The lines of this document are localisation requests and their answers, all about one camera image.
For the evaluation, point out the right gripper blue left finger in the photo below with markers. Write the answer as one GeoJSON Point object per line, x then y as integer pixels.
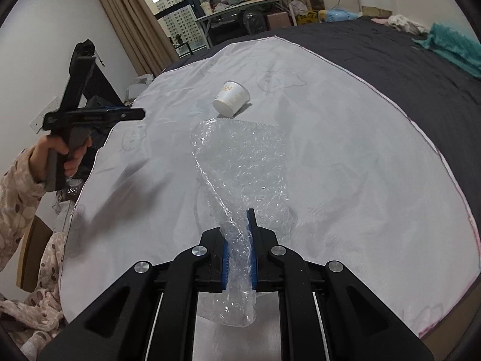
{"type": "Point", "coordinates": [225, 265]}

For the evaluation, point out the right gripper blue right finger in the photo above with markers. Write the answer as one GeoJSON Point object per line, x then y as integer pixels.
{"type": "Point", "coordinates": [252, 227]}

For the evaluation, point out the clear bubble wrap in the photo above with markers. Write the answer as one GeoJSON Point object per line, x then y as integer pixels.
{"type": "Point", "coordinates": [241, 166]}

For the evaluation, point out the white yogurt cup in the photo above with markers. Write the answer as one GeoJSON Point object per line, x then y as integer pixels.
{"type": "Point", "coordinates": [231, 98]}

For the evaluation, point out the left forearm pyjama sleeve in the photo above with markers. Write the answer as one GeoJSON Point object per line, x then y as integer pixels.
{"type": "Point", "coordinates": [20, 198]}

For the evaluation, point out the person left hand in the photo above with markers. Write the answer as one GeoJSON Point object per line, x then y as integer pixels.
{"type": "Point", "coordinates": [39, 156]}

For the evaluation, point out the white laundry basket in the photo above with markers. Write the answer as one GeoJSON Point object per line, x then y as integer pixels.
{"type": "Point", "coordinates": [141, 83]}

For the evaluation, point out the beige left curtain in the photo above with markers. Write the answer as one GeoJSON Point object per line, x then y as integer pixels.
{"type": "Point", "coordinates": [144, 41]}

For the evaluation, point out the white Hello Kitty sheet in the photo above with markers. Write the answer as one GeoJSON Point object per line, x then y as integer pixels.
{"type": "Point", "coordinates": [332, 165]}

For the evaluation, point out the person leg pyjama trousers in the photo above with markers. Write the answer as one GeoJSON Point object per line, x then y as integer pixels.
{"type": "Point", "coordinates": [37, 320]}

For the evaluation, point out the light blue plush toy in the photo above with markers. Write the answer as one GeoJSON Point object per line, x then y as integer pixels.
{"type": "Point", "coordinates": [339, 15]}

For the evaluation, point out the white folding table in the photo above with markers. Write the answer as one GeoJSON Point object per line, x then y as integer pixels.
{"type": "Point", "coordinates": [204, 22]}

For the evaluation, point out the dark grey bedspread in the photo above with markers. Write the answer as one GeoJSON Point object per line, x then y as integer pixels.
{"type": "Point", "coordinates": [442, 99]}

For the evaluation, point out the teal cloth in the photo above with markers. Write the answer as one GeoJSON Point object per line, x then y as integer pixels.
{"type": "Point", "coordinates": [455, 47]}

